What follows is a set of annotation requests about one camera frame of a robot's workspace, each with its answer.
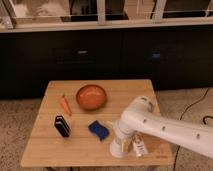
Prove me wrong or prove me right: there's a black power cable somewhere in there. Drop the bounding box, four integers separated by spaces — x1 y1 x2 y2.
173 87 213 171

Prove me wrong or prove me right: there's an orange carrot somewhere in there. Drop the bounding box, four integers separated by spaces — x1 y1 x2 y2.
60 96 72 116

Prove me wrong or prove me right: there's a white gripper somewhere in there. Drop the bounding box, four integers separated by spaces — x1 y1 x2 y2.
106 119 138 155

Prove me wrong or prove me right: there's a dark cabinet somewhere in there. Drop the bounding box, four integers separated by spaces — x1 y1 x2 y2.
0 26 213 99

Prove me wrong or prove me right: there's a white ceramic cup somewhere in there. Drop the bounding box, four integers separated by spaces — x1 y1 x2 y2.
110 136 127 158

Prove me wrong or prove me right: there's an orange bowl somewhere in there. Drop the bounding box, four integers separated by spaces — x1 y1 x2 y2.
76 84 107 110

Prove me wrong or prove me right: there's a white tube bottle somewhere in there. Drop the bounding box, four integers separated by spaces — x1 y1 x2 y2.
132 134 148 157

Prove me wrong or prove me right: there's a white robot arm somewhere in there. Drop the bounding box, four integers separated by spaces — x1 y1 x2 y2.
110 96 213 159

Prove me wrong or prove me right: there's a black box with stripes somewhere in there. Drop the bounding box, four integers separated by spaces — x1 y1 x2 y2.
54 115 70 137

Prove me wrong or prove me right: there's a wooden table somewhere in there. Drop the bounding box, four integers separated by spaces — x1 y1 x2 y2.
21 79 173 167

